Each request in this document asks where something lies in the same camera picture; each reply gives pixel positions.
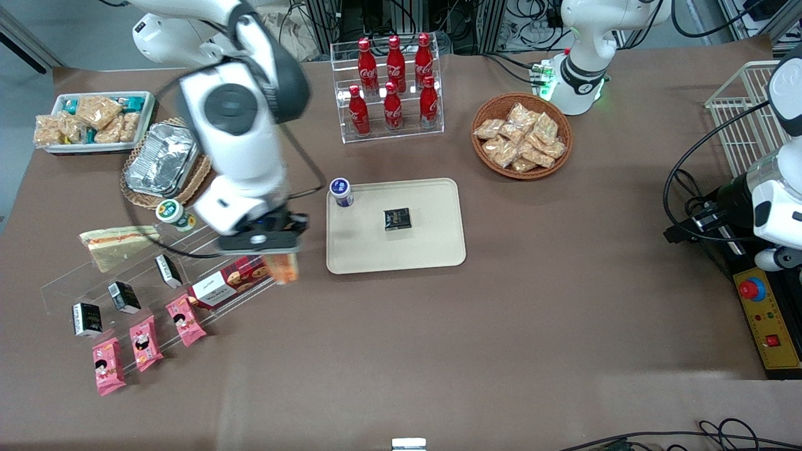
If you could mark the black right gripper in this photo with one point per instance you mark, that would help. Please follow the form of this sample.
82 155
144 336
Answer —
280 221

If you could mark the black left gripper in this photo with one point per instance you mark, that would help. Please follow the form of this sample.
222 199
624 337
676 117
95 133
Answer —
732 199

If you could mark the triangle sandwich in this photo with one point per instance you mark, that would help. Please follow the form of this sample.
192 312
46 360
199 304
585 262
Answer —
283 268
116 247

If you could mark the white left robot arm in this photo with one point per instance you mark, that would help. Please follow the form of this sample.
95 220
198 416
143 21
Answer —
583 37

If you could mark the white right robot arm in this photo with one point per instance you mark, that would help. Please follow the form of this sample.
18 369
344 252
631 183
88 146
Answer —
244 150

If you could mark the beige plastic tray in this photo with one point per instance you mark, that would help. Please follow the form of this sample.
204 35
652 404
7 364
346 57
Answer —
432 244

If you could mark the white rectangular snack tray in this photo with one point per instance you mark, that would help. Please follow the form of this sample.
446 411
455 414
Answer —
147 116

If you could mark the red plaid cookie box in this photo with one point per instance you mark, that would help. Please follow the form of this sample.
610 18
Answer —
232 282

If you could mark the blue lid yogurt cup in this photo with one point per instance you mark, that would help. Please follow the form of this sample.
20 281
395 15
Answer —
341 190

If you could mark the green lid cup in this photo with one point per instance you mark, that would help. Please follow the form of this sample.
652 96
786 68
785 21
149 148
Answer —
172 213

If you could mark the black square snack packet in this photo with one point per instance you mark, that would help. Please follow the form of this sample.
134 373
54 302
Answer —
397 219

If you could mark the yellow control box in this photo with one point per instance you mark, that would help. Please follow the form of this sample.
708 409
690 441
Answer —
767 319

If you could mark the small black carton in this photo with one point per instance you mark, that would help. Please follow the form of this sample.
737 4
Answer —
124 297
87 319
168 270

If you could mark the pink snack packet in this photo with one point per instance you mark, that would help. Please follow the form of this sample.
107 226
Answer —
145 343
108 366
185 320

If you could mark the silver foil container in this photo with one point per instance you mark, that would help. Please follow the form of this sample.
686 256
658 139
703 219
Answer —
160 160

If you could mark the red cola bottle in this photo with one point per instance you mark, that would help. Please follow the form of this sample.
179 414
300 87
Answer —
395 59
367 62
359 113
428 103
393 109
423 56

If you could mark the clear acrylic bottle rack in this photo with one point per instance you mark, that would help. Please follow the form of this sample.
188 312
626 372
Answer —
391 134

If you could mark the foil trays in wicker basket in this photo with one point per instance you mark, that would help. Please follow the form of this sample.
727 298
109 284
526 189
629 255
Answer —
135 194

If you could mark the clear bagged rice cracker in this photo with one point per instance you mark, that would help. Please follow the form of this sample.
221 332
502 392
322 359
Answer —
555 149
536 155
523 114
489 129
500 151
545 126
524 165

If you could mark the crumpled beige paper bag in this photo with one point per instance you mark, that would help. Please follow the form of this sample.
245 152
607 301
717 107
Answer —
294 34

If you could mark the clear acrylic stepped stand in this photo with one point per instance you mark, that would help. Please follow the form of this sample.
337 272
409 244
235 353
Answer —
75 288

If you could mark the large bagged cereal bar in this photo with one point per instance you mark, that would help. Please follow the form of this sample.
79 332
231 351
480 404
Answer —
98 109

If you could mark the small white box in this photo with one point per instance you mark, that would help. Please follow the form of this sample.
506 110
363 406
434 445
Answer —
408 445

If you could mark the round brown wicker basket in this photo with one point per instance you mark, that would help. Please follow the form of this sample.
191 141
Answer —
495 106

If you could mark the aluminium frame rack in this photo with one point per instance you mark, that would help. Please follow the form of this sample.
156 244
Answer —
476 19

